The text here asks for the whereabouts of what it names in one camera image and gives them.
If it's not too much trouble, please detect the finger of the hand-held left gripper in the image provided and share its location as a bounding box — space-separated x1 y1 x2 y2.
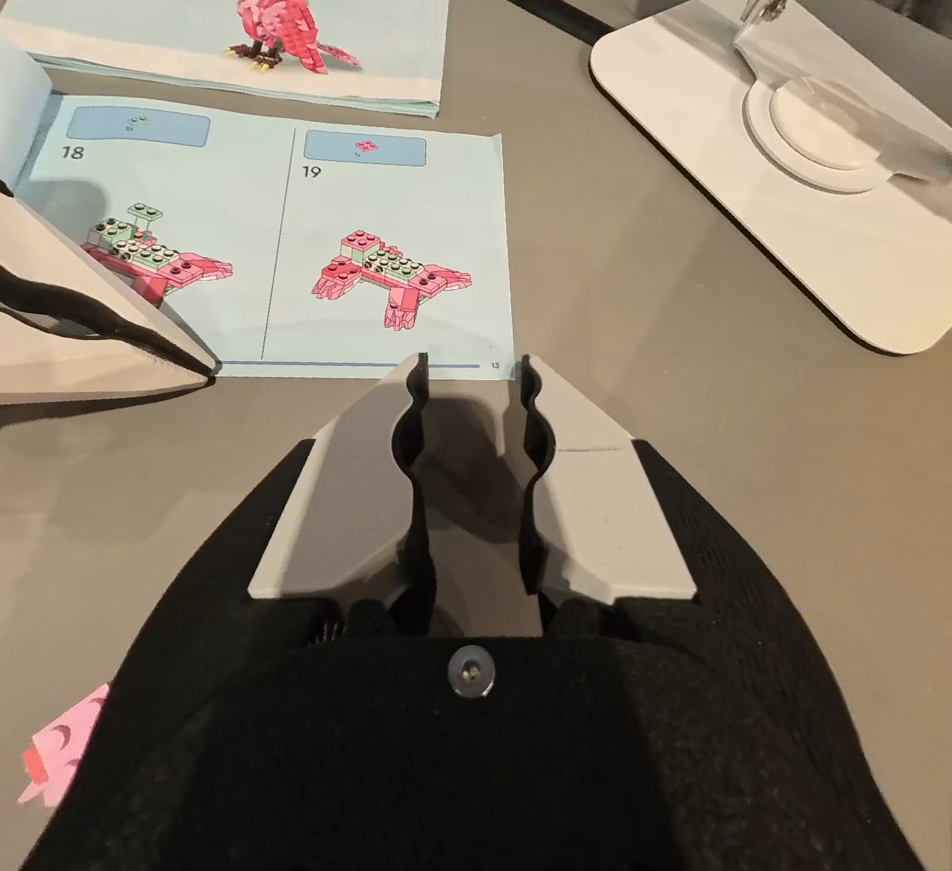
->
0 192 220 376
0 320 211 408

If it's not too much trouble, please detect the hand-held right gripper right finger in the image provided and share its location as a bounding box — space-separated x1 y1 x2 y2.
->
519 354 699 608

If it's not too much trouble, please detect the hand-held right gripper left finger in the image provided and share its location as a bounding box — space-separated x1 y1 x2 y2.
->
247 352 436 619

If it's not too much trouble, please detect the pink toy brick model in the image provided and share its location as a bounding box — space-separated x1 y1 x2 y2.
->
16 684 111 807

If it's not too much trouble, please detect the grey desk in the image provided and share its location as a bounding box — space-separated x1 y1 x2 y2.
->
0 0 952 871

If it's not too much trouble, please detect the wooden book stand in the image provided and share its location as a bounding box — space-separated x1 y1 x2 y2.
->
589 0 952 357

